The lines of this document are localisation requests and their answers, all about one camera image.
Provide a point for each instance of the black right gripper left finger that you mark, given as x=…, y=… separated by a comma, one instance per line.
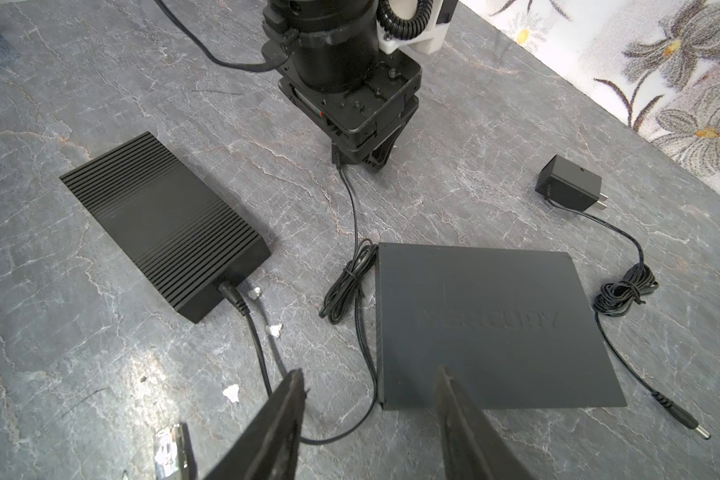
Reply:
x=269, y=447

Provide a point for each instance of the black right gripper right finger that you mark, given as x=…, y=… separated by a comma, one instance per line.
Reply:
x=471, y=447

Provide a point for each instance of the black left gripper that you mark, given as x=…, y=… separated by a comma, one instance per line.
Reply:
x=364, y=122

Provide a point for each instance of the black power adapter with cable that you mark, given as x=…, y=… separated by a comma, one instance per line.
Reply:
x=346, y=289

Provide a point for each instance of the slim ribbed black switch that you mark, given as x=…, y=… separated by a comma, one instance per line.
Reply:
x=183, y=237

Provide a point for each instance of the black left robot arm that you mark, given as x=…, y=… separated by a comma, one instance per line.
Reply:
x=342, y=64

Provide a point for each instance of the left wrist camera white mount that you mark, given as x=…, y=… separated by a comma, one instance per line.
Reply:
x=418, y=24

